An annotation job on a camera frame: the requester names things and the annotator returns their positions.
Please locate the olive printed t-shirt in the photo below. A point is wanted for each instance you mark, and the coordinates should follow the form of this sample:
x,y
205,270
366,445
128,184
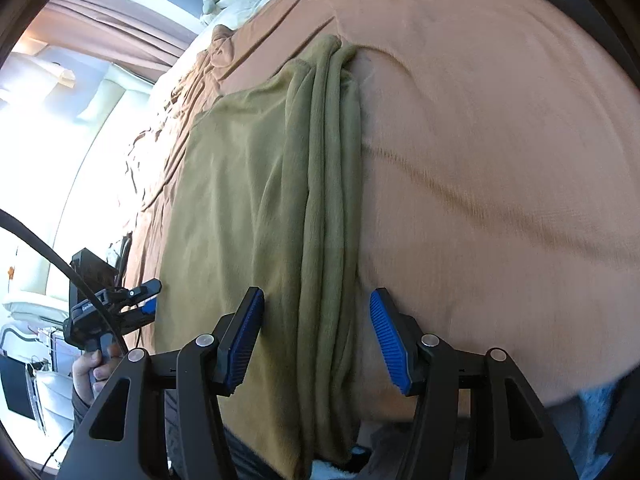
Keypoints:
x,y
235,185

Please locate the pink curtain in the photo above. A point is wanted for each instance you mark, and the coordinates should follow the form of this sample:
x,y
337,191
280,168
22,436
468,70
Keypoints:
x,y
125,25

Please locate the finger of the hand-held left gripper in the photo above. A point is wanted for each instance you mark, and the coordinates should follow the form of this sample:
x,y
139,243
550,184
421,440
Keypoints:
x,y
148,311
142,290

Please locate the orange-brown blanket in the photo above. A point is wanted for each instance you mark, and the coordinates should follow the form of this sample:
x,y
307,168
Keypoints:
x,y
475,135

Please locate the person's left hand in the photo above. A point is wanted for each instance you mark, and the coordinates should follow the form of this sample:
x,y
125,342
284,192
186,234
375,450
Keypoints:
x,y
87,375

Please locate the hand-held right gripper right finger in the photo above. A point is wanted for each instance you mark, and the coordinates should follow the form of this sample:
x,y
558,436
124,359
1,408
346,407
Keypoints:
x,y
390,345

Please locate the dark flat panel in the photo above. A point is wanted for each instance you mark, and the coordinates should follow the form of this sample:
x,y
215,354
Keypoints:
x,y
15,385

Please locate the person's left forearm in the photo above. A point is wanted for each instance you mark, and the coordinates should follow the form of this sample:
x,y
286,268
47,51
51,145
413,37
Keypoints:
x,y
82,412

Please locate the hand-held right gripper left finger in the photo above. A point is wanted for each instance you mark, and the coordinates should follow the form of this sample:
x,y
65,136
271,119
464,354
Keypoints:
x,y
245,340

